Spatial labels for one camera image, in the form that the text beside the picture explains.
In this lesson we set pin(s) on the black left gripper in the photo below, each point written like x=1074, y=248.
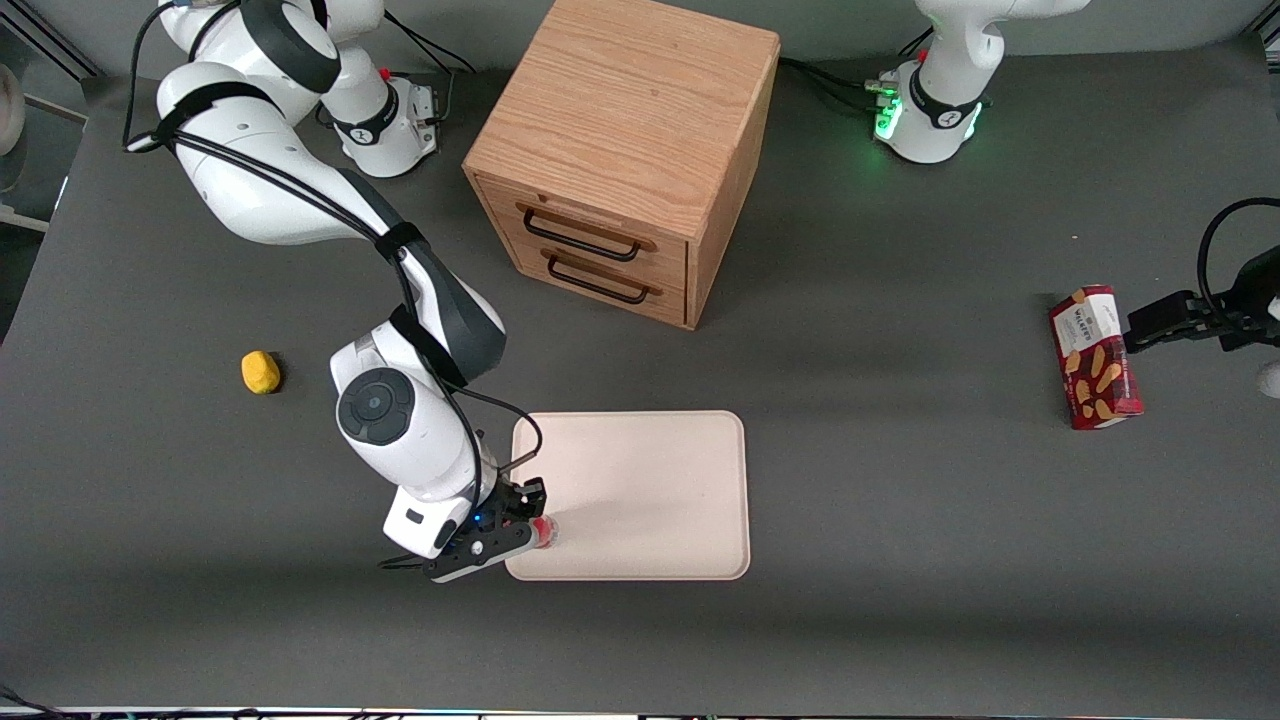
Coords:
x=1222, y=321

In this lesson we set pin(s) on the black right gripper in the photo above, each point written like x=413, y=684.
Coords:
x=521, y=497

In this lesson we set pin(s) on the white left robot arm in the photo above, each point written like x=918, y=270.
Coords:
x=940, y=110

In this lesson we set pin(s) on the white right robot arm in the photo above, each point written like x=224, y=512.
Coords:
x=260, y=190

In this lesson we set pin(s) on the beige rectangular tray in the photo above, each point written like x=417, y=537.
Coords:
x=640, y=495

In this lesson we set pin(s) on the red cookie box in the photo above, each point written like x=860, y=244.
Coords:
x=1095, y=355

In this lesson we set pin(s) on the yellow lemon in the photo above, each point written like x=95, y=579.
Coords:
x=261, y=372

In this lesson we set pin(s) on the wooden drawer cabinet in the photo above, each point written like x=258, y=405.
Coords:
x=630, y=110

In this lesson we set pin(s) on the glass side table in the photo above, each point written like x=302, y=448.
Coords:
x=35, y=170

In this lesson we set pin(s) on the beige round object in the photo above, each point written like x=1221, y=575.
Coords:
x=10, y=110

